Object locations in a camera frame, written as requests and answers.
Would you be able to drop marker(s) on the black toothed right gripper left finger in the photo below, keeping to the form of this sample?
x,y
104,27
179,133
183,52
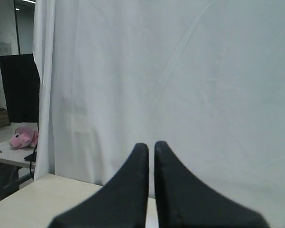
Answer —
x,y
120,203

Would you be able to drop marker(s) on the white side desk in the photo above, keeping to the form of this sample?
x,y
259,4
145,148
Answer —
x,y
21,169

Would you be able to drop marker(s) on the white backdrop curtain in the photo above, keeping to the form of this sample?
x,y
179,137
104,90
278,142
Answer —
x,y
206,76

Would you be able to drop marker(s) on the pink plush pig toy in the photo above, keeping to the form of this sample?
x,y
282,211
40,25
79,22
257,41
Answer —
x,y
24,137

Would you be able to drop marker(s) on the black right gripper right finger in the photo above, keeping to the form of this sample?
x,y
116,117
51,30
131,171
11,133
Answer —
x,y
184,201

